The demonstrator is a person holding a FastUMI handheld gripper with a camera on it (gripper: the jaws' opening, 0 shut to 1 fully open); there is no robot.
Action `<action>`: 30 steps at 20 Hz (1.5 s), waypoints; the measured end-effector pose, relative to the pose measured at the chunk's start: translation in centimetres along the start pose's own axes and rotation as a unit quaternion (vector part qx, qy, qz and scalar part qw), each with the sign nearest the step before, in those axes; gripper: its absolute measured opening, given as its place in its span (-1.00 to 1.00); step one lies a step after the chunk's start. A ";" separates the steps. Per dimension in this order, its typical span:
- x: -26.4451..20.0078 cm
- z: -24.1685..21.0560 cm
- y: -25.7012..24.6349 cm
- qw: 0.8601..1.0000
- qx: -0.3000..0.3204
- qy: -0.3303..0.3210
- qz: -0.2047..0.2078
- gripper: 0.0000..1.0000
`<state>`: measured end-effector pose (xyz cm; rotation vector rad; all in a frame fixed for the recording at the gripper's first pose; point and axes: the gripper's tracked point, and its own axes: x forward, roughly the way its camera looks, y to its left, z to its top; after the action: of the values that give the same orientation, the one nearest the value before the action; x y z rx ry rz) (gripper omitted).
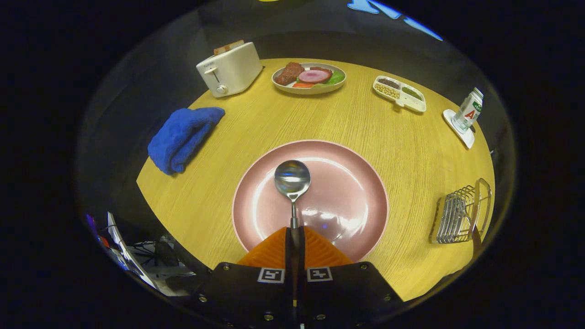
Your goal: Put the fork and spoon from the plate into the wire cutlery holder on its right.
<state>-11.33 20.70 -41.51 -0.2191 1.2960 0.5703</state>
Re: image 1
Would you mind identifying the white square coaster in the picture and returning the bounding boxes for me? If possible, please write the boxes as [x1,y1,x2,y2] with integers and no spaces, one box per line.
[442,109,476,149]

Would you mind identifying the blue folded towel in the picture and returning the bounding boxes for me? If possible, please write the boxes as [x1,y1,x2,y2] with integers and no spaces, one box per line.
[147,107,226,175]

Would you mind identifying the green lettuce leaf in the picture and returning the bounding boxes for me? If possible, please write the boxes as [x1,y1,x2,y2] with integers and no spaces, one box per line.
[315,69,346,88]

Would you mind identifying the metal spoon wooden handle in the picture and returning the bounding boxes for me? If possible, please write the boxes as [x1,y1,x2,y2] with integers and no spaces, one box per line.
[274,160,311,293]

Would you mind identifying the white divided dish with beans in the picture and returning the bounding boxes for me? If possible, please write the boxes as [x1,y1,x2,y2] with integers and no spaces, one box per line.
[372,75,427,113]

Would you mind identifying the toast bread slice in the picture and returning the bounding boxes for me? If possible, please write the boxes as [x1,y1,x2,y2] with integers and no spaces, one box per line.
[213,40,245,56]

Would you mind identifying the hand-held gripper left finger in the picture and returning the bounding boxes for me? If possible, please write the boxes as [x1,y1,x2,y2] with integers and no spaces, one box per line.
[197,226,295,329]

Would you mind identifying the white drink bottle green cap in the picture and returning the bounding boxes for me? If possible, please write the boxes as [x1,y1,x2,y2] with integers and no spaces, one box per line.
[452,87,484,133]

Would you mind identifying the metal wire basket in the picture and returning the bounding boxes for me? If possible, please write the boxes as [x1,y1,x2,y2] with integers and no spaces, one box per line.
[430,178,492,244]

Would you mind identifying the pink round plate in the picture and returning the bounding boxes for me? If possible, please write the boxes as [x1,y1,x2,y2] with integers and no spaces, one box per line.
[232,140,389,263]

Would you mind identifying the pink ham slice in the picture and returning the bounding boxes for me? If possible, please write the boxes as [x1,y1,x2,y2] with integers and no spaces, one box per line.
[298,69,333,84]

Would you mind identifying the grey plate with food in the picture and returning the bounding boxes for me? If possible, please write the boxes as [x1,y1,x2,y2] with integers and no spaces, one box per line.
[271,62,347,95]

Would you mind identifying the white toaster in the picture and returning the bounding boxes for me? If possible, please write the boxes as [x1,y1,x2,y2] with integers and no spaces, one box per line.
[196,42,264,98]

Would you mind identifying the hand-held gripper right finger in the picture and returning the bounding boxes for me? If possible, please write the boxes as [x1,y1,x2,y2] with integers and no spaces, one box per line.
[298,226,405,329]

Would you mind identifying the brown meat piece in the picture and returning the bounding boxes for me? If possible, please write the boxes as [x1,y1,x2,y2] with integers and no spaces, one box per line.
[276,62,305,86]

